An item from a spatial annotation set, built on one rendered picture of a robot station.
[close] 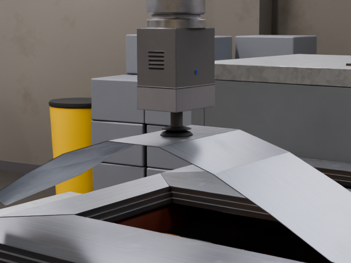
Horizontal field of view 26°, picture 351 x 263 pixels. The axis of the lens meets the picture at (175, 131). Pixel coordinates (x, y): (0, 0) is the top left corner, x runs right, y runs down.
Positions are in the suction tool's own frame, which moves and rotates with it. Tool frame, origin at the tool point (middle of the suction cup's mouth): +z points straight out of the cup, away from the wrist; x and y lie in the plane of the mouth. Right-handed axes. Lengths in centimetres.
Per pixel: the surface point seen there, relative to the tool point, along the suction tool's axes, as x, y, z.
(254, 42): -157, -276, -5
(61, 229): -23.1, -1.3, 15.6
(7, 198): -29.8, 3.5, 10.8
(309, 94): -23, -81, 1
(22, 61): -375, -304, 13
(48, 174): -21.4, 2.8, 6.1
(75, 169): -22.3, -3.8, 6.5
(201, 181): -26, -42, 15
